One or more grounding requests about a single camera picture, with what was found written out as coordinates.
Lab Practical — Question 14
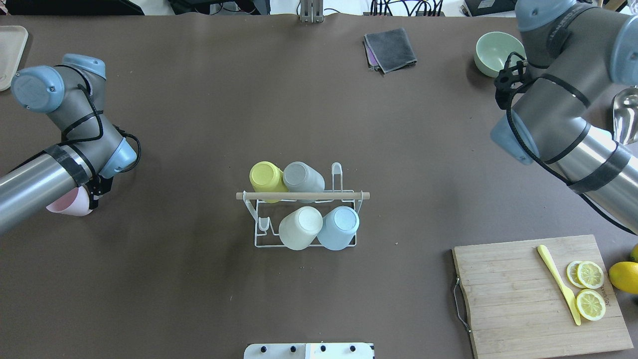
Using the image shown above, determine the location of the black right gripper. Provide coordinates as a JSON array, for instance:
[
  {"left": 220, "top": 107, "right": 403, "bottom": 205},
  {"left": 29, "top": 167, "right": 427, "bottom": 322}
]
[{"left": 494, "top": 53, "right": 531, "bottom": 111}]

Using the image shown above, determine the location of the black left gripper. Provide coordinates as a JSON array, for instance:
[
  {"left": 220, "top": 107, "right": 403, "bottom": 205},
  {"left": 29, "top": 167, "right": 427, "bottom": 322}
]
[{"left": 86, "top": 175, "right": 113, "bottom": 209}]

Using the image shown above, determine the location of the pink cup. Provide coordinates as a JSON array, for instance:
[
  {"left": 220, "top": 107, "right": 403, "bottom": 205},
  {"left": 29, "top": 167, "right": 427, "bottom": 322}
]
[{"left": 46, "top": 186, "right": 93, "bottom": 216}]

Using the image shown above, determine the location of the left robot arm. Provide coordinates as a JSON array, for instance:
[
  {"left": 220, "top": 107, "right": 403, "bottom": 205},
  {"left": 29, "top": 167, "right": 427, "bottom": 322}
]
[{"left": 0, "top": 54, "right": 142, "bottom": 233}]

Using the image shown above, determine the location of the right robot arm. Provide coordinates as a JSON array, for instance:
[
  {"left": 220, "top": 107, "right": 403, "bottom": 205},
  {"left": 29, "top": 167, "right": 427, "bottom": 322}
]
[{"left": 490, "top": 0, "right": 637, "bottom": 234}]

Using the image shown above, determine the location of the yellow cup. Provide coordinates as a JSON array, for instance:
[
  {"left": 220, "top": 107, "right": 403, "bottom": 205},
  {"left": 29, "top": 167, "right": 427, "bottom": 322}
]
[{"left": 249, "top": 161, "right": 289, "bottom": 192}]

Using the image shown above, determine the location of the grey cup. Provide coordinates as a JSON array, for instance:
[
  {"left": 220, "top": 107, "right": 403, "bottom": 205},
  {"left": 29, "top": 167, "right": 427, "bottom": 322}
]
[{"left": 283, "top": 161, "right": 325, "bottom": 193}]

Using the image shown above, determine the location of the cream cup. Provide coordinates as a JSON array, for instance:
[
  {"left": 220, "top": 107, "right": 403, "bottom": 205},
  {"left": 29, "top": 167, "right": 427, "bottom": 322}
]
[{"left": 279, "top": 206, "right": 323, "bottom": 250}]

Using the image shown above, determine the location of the light blue cup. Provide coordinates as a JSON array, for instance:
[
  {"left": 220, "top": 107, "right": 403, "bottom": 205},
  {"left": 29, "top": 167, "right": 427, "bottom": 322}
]
[{"left": 317, "top": 206, "right": 360, "bottom": 251}]

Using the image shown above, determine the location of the green bowl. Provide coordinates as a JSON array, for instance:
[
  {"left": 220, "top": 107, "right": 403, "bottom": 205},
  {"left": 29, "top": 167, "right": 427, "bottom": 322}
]
[{"left": 474, "top": 31, "right": 526, "bottom": 79}]

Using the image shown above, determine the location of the metal scoop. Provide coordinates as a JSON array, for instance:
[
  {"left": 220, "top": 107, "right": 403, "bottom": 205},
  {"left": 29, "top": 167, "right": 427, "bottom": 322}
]
[{"left": 612, "top": 86, "right": 638, "bottom": 145}]

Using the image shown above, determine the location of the grey folded cloth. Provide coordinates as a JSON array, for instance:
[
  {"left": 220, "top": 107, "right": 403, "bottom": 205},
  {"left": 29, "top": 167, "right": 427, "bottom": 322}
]
[{"left": 363, "top": 27, "right": 417, "bottom": 74}]

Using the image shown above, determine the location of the pink cloth under grey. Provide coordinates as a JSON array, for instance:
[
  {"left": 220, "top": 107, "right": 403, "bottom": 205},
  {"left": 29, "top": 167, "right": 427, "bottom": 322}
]
[{"left": 363, "top": 41, "right": 380, "bottom": 71}]

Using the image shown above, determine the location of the beige tray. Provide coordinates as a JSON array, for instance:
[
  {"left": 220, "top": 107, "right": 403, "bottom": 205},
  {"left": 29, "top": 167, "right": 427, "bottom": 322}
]
[{"left": 0, "top": 25, "right": 29, "bottom": 91}]

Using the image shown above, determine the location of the lemon slice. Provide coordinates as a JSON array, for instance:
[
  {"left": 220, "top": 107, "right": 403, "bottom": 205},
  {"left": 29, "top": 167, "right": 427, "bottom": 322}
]
[
  {"left": 566, "top": 260, "right": 586, "bottom": 289},
  {"left": 576, "top": 261, "right": 605, "bottom": 289},
  {"left": 576, "top": 289, "right": 606, "bottom": 321}
]

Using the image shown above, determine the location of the yellow lemon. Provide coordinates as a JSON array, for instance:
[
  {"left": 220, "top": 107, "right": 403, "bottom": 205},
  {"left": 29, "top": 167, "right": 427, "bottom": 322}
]
[
  {"left": 608, "top": 261, "right": 638, "bottom": 295},
  {"left": 629, "top": 244, "right": 638, "bottom": 263}
]

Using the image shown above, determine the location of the yellow plastic knife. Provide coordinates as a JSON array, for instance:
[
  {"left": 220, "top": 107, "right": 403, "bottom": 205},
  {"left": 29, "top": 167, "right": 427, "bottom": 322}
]
[{"left": 536, "top": 244, "right": 582, "bottom": 326}]

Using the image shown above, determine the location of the white wire cup rack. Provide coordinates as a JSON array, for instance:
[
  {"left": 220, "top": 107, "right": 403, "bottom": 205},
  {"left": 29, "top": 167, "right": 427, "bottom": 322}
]
[{"left": 236, "top": 161, "right": 370, "bottom": 251}]

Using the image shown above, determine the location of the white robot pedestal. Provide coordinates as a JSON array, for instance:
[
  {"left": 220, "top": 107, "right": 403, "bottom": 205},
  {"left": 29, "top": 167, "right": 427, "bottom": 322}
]
[{"left": 243, "top": 342, "right": 375, "bottom": 359}]

